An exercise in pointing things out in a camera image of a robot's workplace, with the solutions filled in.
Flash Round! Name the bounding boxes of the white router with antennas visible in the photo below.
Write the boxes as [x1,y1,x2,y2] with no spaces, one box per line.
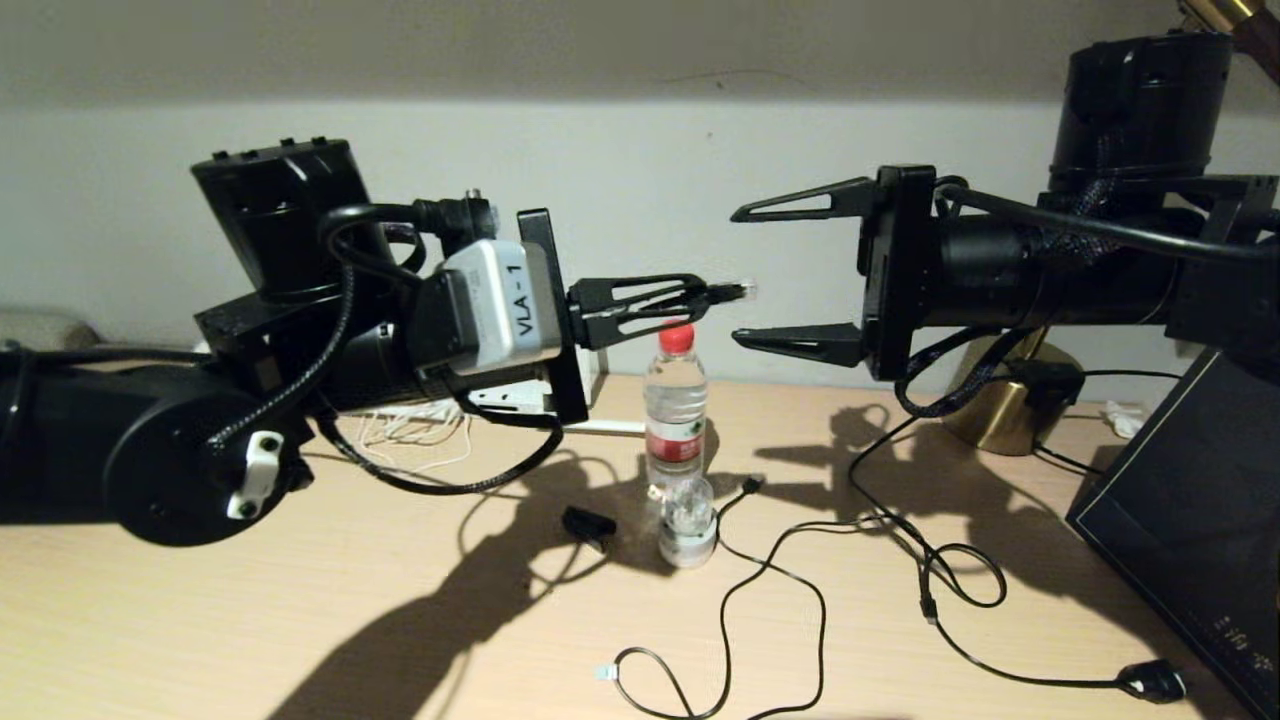
[330,345,646,437]

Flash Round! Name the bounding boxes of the black lamp power cord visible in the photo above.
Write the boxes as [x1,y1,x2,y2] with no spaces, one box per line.
[848,400,1189,704]

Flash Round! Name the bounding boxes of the small round white device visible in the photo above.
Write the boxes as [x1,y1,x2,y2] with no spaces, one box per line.
[657,475,719,569]

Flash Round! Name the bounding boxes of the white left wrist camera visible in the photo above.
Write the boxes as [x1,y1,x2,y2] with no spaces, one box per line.
[412,238,563,379]

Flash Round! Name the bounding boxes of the black USB cable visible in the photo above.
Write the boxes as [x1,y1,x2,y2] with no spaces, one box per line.
[595,472,1006,720]

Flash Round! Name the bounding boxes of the red-capped water bottle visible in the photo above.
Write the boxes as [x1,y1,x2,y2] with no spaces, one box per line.
[645,322,708,498]

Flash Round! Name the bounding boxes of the thin white power cable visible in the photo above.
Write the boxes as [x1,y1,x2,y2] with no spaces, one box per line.
[355,405,473,477]

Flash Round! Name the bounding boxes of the thin black cable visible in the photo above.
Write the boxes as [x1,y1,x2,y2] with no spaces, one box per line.
[1035,368,1181,473]

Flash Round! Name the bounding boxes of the black right camera cable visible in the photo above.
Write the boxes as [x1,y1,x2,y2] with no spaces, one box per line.
[895,178,1280,419]

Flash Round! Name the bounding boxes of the large black box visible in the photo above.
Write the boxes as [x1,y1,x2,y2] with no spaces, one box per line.
[1065,345,1280,720]

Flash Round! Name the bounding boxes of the black lamp base connector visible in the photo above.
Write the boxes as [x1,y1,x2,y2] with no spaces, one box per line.
[1000,360,1086,411]

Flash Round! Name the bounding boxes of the brass desk lamp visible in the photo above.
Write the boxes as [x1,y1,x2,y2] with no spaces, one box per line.
[940,0,1280,456]

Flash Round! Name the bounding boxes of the small black plastic clip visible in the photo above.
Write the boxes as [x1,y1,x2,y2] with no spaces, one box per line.
[563,505,619,551]

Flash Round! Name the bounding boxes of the grey cushion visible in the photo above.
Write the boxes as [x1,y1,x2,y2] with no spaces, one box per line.
[0,305,101,351]

